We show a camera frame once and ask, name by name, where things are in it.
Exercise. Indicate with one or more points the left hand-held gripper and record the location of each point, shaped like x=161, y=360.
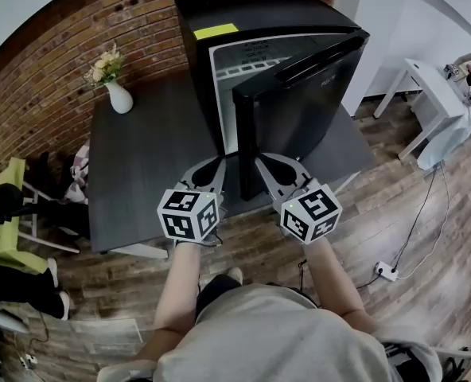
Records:
x=188, y=213

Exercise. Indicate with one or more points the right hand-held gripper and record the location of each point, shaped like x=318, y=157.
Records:
x=311, y=213

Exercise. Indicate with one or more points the black fridge door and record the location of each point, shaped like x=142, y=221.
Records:
x=299, y=106

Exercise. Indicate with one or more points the person's right forearm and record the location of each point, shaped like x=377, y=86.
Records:
x=335, y=281

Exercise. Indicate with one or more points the person's left forearm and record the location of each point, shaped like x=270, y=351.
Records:
x=177, y=289

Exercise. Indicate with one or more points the black mini fridge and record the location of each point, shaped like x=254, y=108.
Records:
x=259, y=10

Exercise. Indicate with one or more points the person's shoe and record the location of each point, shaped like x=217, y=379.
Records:
x=234, y=275

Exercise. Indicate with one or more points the white vase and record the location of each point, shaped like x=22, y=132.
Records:
x=119, y=98

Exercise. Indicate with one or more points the person's black shorts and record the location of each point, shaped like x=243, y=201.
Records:
x=215, y=293

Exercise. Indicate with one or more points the patterned cloth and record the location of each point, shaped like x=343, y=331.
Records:
x=79, y=173

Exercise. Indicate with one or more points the yellow sticky note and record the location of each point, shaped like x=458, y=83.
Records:
x=215, y=31

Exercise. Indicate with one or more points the cream flower bunch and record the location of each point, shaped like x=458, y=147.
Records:
x=106, y=66

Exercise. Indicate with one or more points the person's grey shirt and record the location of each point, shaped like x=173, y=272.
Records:
x=279, y=340

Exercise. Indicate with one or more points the white side table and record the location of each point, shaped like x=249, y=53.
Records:
x=430, y=90

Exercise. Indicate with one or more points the white chair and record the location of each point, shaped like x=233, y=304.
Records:
x=32, y=229

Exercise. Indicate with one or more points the black headphones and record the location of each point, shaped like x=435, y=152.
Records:
x=1, y=203

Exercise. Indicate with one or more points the green chair cover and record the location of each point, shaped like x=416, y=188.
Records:
x=5, y=237

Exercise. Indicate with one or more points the black backpack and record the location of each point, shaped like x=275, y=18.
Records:
x=426, y=366

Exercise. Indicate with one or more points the small white power strip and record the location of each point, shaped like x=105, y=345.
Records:
x=28, y=360

